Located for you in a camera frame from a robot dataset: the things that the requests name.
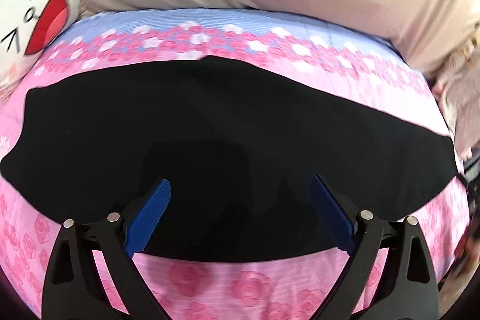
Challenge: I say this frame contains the black pants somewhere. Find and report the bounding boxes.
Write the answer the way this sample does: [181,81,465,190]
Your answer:
[1,56,457,263]

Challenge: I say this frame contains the pink floral bed sheet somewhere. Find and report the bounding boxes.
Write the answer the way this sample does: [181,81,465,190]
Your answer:
[1,9,468,319]

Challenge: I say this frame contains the grey floral cloth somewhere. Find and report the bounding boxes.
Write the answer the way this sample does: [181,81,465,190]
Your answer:
[432,30,479,161]

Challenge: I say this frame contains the cartoon cat pillow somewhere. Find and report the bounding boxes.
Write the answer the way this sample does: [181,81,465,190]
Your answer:
[0,0,86,101]

